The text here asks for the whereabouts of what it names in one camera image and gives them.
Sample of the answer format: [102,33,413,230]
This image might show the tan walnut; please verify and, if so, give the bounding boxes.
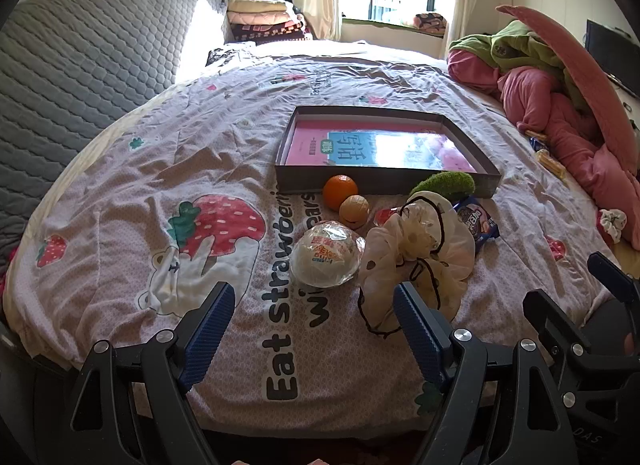
[339,194,370,226]

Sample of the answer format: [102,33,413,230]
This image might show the black television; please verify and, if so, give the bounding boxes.
[586,20,640,96]

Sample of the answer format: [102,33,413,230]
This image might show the pile of pink green clothes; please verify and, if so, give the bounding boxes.
[446,5,640,246]

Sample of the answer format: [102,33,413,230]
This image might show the large yellow snack packet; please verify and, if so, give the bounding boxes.
[537,149,568,180]

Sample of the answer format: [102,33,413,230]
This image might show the round plastic-wrapped bun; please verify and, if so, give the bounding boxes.
[290,220,366,288]

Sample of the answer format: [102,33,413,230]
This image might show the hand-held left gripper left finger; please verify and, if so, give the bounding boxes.
[66,281,237,465]

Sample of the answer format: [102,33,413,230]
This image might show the pink book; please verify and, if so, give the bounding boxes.
[284,119,481,173]

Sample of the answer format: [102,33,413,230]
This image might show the patterned windowsill pillow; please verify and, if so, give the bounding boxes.
[413,12,448,36]

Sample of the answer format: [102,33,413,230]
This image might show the grey quilted headboard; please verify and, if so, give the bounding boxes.
[0,0,233,276]

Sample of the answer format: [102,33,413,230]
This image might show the green jacket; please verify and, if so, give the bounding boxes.
[448,19,591,110]

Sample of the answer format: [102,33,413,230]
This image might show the green fuzzy headband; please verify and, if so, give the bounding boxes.
[408,171,476,200]

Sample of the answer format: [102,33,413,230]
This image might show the orange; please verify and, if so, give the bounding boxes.
[322,174,360,210]

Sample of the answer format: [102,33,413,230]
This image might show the blue snack packet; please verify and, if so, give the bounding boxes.
[452,196,501,255]

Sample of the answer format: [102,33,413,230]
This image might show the pink folded blanket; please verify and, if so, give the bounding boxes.
[228,11,303,26]

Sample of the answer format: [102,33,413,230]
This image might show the cream folded blanket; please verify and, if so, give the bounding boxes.
[228,0,296,14]

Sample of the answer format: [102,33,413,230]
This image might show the black white patterned cloth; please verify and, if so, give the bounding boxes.
[207,45,261,66]

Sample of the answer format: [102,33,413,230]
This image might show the floral scrunchie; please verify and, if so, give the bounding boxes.
[597,208,628,246]

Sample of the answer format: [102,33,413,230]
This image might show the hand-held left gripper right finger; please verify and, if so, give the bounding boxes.
[392,281,576,465]

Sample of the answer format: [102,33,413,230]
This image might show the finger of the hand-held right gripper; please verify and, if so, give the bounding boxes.
[522,289,592,372]
[587,252,640,307]

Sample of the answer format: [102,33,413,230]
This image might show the dark patterned folded blanket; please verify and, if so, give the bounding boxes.
[230,22,313,43]

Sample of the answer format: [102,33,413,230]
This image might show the grey cardboard box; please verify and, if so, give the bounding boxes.
[274,106,502,198]

